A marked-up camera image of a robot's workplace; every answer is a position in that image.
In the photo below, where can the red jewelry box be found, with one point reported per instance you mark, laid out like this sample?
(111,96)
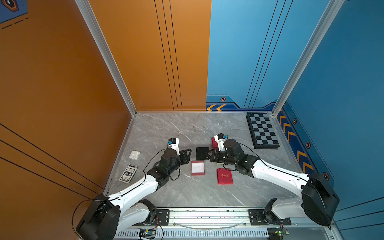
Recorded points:
(224,177)

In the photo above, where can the white earbuds case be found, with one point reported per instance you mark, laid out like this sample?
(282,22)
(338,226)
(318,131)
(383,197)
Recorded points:
(134,155)

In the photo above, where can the right green circuit board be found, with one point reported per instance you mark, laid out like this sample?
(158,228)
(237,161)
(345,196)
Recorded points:
(277,234)

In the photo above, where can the green circuit board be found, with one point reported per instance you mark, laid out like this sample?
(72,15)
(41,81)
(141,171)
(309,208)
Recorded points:
(277,234)
(147,234)

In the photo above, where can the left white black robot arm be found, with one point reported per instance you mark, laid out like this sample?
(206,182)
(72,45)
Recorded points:
(108,215)

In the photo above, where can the red jewelry box lid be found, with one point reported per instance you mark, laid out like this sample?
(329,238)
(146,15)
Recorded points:
(214,144)

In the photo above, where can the left aluminium corner post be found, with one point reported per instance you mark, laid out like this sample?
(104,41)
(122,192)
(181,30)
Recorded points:
(101,42)

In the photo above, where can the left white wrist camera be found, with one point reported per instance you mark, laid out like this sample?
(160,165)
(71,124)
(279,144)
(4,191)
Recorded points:
(173,143)

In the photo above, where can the aluminium front rail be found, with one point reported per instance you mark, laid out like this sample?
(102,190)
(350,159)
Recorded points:
(220,218)

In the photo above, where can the black white chessboard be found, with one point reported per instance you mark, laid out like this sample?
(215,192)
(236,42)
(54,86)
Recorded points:
(262,132)

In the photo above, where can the aluminium corner post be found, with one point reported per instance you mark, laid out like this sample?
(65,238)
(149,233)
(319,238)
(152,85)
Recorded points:
(317,36)
(101,42)

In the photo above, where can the left green circuit board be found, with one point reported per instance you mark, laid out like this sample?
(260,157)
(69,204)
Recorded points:
(147,234)

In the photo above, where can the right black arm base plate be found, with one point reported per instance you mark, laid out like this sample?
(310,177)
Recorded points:
(259,218)

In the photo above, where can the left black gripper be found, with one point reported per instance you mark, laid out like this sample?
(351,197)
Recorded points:
(183,155)

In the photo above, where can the right aluminium corner post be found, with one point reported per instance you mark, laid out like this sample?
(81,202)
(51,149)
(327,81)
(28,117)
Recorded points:
(317,36)

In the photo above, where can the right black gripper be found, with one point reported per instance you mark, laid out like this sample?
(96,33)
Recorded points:
(213,158)

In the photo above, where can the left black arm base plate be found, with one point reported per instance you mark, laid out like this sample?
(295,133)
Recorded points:
(158,217)

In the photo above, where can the white vented cable duct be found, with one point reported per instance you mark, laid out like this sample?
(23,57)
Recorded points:
(168,233)

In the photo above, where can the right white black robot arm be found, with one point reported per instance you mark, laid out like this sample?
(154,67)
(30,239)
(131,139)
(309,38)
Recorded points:
(314,197)

